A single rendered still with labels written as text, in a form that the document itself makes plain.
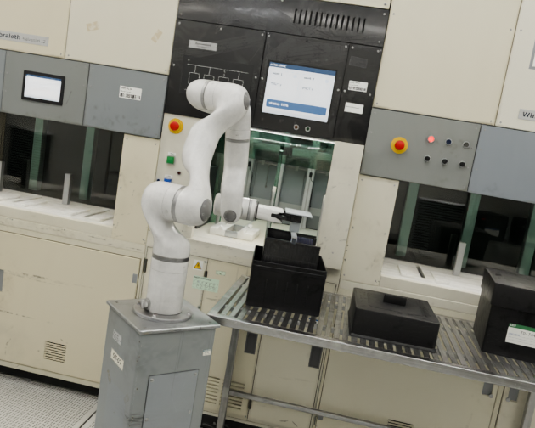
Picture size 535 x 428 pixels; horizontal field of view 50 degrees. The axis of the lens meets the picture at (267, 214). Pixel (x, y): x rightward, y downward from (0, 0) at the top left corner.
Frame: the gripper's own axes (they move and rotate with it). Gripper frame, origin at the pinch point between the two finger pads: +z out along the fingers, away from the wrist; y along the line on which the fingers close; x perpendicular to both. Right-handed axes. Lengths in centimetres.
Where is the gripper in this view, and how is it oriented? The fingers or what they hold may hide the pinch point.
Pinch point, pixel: (295, 217)
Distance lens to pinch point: 218.7
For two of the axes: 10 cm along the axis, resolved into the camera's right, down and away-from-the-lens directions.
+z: 9.9, 1.7, 0.1
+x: 1.7, -9.8, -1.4
